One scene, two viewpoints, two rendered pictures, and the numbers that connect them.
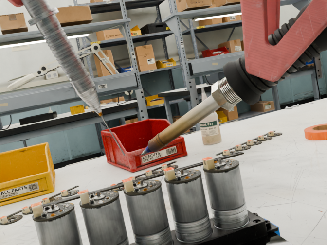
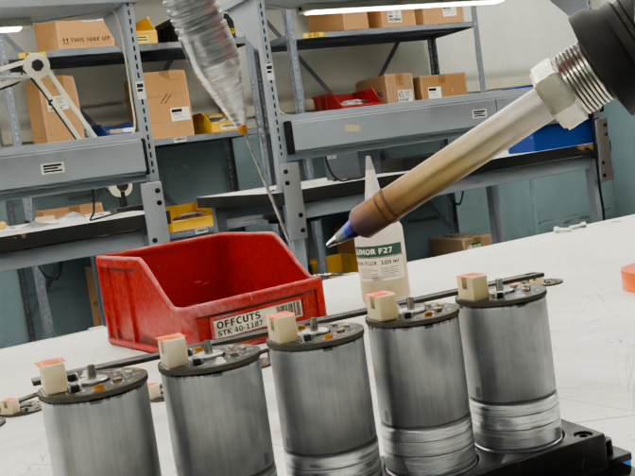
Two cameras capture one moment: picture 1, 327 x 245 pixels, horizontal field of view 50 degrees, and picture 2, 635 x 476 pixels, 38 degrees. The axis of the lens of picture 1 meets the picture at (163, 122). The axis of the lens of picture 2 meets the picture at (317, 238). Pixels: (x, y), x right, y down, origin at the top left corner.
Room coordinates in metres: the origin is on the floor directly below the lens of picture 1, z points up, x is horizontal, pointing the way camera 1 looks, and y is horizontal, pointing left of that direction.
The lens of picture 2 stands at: (-0.01, 0.05, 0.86)
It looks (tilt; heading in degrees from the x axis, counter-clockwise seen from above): 5 degrees down; 352
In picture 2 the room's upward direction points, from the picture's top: 8 degrees counter-clockwise
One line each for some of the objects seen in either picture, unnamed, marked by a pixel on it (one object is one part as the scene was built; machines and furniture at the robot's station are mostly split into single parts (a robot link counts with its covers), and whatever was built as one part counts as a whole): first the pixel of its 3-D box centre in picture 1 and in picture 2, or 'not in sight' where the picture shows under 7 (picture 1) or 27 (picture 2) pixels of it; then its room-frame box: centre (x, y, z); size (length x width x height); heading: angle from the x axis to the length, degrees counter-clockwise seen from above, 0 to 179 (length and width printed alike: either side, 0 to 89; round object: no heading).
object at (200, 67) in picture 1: (257, 57); (456, 119); (3.02, -0.90, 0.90); 1.30 x 0.06 x 0.12; 110
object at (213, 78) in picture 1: (216, 78); (352, 164); (3.05, -0.52, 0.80); 0.15 x 0.12 x 0.10; 39
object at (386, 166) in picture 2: not in sight; (419, 161); (3.17, -0.78, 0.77); 0.24 x 0.16 x 0.04; 109
